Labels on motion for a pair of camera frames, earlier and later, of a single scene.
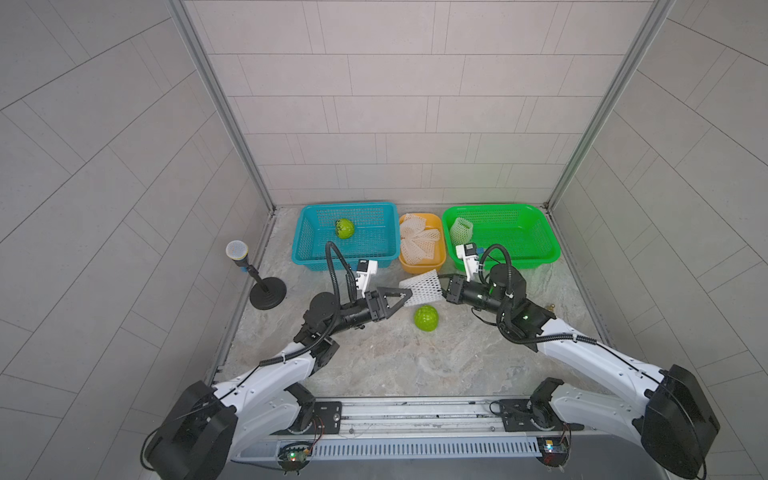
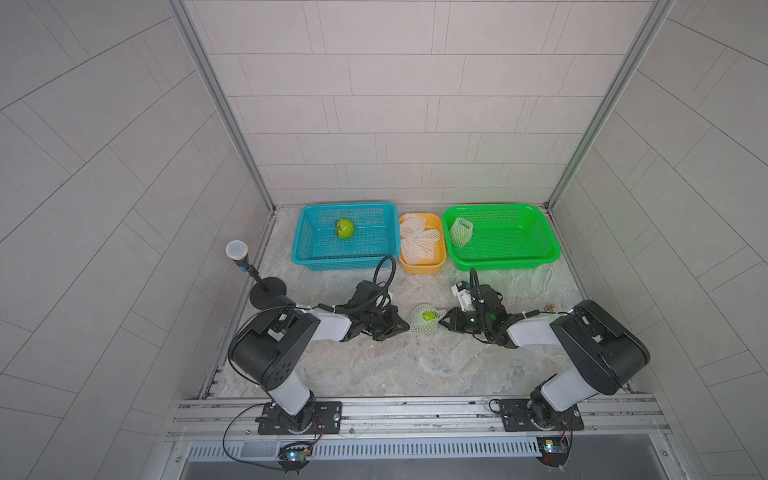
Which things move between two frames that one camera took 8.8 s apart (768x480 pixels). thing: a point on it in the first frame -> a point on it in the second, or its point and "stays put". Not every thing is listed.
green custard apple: (461, 231) stays put
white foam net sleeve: (461, 231) stays put
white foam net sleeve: (425, 288) -> (424, 319)
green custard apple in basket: (344, 228) stays put
